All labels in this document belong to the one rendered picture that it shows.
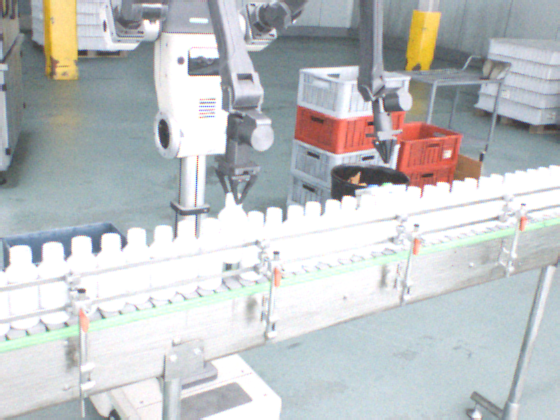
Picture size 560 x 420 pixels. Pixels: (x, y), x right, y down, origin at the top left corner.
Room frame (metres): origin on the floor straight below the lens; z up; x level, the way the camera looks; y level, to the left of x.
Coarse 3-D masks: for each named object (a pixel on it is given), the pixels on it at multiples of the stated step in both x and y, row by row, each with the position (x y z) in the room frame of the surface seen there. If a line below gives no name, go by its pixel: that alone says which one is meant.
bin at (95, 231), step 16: (96, 224) 1.81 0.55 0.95; (112, 224) 1.82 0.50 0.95; (16, 240) 1.68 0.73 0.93; (32, 240) 1.70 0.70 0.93; (48, 240) 1.73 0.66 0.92; (64, 240) 1.75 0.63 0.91; (96, 240) 1.81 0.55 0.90; (32, 256) 1.70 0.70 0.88; (160, 384) 1.40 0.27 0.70; (80, 400) 1.29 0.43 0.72
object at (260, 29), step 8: (248, 8) 2.20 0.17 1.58; (256, 8) 2.19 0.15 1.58; (264, 8) 2.15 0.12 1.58; (248, 16) 2.20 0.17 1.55; (256, 16) 2.17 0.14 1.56; (264, 16) 2.15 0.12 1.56; (256, 24) 2.17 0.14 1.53; (264, 24) 2.17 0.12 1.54; (256, 32) 2.18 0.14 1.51; (264, 32) 2.19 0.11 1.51; (272, 32) 2.21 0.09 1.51; (272, 40) 2.22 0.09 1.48
